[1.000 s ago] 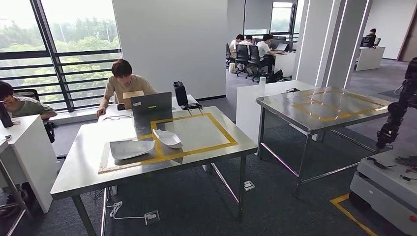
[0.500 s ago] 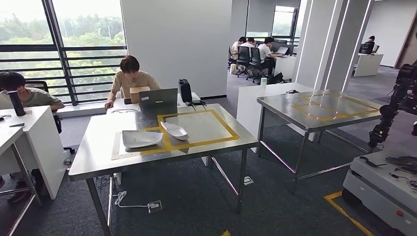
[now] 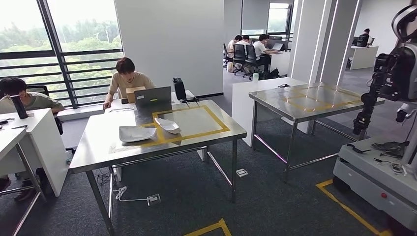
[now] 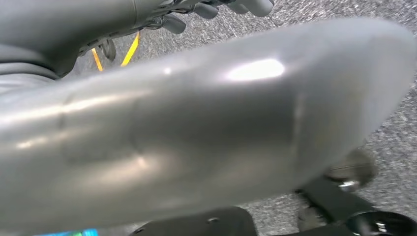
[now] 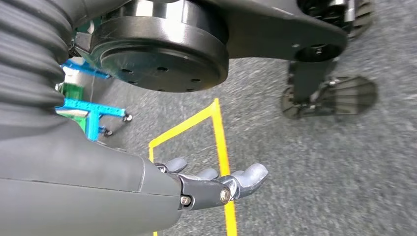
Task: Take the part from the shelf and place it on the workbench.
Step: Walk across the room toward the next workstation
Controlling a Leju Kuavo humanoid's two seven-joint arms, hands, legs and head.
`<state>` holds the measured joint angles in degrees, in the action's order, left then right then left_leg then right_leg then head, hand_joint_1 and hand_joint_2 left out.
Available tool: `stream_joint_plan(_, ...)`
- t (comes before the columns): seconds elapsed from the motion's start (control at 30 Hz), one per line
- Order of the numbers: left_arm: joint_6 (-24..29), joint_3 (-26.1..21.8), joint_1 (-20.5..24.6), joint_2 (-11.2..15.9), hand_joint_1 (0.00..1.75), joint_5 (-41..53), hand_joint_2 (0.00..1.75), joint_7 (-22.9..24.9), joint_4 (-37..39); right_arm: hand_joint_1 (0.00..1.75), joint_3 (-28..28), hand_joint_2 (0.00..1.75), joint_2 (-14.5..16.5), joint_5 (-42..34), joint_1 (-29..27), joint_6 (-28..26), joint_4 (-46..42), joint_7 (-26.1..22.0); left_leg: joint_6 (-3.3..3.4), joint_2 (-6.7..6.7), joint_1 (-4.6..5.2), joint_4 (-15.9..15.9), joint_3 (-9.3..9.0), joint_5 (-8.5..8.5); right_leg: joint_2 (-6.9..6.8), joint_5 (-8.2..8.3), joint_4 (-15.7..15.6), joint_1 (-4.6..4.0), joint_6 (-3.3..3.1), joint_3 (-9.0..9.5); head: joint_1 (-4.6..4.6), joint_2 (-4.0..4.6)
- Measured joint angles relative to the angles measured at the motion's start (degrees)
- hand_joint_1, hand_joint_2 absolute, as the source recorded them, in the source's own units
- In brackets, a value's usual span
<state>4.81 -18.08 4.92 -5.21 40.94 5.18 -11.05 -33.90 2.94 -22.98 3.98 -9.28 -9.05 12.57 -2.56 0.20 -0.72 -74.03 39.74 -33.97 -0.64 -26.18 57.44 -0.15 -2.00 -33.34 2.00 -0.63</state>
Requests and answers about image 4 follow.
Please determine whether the grey caster wheel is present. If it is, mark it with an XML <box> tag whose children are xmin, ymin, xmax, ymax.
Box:
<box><xmin>326</xmin><ymin>148</ymin><xmax>379</xmax><ymax>193</ymax></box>
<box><xmin>100</xmin><ymin>38</ymin><xmax>117</xmax><ymax>61</ymax></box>

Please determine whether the yellow floor tape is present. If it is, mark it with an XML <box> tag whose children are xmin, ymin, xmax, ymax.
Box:
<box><xmin>91</xmin><ymin>30</ymin><xmax>141</xmax><ymax>72</ymax></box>

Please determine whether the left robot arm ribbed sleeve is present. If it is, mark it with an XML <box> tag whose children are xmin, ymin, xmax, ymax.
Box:
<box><xmin>0</xmin><ymin>43</ymin><xmax>62</xmax><ymax>96</ymax></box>

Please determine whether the grey robot body shell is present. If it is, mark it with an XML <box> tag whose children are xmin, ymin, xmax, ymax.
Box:
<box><xmin>0</xmin><ymin>17</ymin><xmax>417</xmax><ymax>235</ymax></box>

